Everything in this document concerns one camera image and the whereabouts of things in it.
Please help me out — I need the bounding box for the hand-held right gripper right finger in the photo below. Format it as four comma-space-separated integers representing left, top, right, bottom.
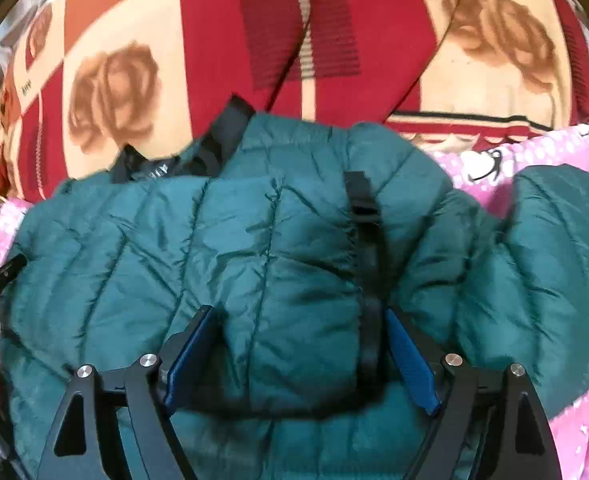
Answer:
384, 307, 563, 480

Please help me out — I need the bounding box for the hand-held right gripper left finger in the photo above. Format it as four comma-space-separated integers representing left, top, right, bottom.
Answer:
38, 305, 220, 480

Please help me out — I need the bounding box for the green puffer jacket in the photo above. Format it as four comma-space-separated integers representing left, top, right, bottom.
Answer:
0, 95, 589, 480

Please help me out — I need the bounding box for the pink penguin print blanket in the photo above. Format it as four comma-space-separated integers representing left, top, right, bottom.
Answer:
0, 120, 589, 480

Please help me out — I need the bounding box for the rose print checked blanket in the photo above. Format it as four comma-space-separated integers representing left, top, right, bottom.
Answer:
0, 0, 589, 201

